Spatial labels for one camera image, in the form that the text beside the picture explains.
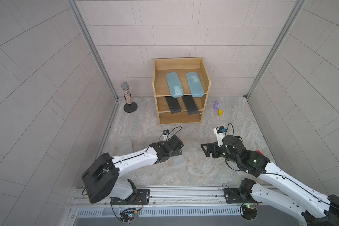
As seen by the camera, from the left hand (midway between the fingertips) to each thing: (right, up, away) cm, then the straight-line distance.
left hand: (175, 148), depth 85 cm
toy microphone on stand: (-34, +26, +22) cm, 48 cm away
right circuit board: (+36, -26, -18) cm, 48 cm away
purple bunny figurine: (+32, +26, +22) cm, 47 cm away
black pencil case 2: (+9, +27, +4) cm, 29 cm away
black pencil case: (-1, +26, +6) cm, 27 cm away
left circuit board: (-24, -28, -17) cm, 41 cm away
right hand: (+16, +4, -12) cm, 20 cm away
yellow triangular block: (+34, +21, +20) cm, 44 cm away
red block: (+52, -3, +1) cm, 52 cm away
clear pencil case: (-32, -1, +4) cm, 32 cm away
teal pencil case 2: (0, +36, -6) cm, 36 cm away
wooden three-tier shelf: (-8, +35, -6) cm, 36 cm away
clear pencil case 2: (+2, -6, -3) cm, 7 cm away
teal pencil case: (+12, +38, -3) cm, 40 cm away
